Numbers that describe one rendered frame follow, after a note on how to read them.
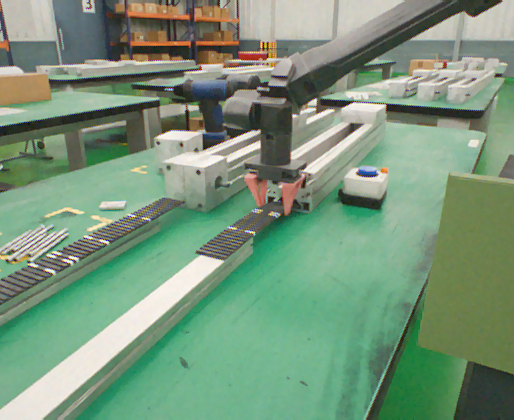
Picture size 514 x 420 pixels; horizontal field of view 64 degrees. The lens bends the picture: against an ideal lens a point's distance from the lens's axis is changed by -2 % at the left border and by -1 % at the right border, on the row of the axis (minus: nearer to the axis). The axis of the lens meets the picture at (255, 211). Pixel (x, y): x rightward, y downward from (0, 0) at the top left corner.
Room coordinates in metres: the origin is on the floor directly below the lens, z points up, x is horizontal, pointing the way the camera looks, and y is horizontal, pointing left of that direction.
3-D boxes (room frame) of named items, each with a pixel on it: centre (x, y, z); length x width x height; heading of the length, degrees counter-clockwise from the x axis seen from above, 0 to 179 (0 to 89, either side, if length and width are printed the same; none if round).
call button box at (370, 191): (0.85, -0.23, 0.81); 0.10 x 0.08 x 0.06; 64
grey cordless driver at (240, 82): (1.48, 0.08, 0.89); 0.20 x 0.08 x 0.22; 58
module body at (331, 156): (1.16, -0.24, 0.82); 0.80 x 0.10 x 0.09; 154
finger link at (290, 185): (0.74, -0.05, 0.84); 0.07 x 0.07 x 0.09; 64
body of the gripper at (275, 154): (0.75, -0.04, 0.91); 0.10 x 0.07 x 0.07; 64
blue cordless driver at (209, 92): (1.26, 0.17, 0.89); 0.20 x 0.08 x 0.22; 87
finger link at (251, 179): (0.75, -0.03, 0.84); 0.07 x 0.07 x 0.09; 64
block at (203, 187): (0.84, 0.11, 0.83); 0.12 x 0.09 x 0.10; 64
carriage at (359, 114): (1.38, -0.35, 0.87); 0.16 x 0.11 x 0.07; 154
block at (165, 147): (1.08, 0.19, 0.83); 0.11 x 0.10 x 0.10; 73
